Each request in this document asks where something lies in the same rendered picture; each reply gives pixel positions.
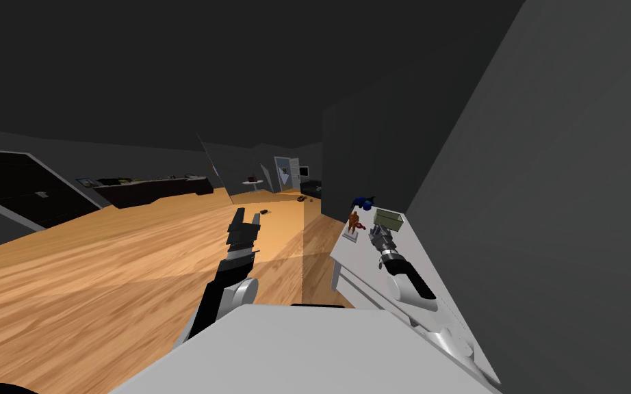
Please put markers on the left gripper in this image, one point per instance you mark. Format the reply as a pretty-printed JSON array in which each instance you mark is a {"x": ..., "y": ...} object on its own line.
[{"x": 241, "y": 235}]

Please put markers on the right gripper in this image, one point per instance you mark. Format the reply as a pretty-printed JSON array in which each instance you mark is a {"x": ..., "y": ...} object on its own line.
[{"x": 382, "y": 239}]

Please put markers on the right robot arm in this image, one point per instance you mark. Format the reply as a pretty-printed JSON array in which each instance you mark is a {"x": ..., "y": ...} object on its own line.
[{"x": 409, "y": 276}]

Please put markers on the olive green box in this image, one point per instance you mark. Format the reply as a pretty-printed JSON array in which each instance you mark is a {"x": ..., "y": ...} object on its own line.
[{"x": 389, "y": 220}]

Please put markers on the orange figurine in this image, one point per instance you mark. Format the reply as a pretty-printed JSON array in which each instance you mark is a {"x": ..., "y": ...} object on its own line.
[{"x": 353, "y": 221}]

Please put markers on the small round white table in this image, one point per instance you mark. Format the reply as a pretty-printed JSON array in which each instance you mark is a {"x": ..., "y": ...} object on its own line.
[{"x": 252, "y": 183}]

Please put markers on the blue object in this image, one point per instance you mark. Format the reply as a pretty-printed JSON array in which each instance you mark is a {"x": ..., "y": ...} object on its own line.
[{"x": 363, "y": 203}]

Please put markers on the white door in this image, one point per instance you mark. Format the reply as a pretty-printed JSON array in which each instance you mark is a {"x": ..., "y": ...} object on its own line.
[{"x": 285, "y": 174}]

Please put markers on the dark sofa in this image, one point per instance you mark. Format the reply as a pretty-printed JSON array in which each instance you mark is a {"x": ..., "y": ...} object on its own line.
[{"x": 312, "y": 189}]

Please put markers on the long dark sideboard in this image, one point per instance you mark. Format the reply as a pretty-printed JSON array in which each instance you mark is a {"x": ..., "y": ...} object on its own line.
[{"x": 151, "y": 190}]

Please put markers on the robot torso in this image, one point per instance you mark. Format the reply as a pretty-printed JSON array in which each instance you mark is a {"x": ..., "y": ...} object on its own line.
[{"x": 315, "y": 355}]

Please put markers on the large black window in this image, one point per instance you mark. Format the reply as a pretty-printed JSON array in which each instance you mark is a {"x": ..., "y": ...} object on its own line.
[{"x": 14, "y": 186}]

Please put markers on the wall screen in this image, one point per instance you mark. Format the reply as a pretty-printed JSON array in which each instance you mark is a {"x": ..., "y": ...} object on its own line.
[{"x": 304, "y": 171}]

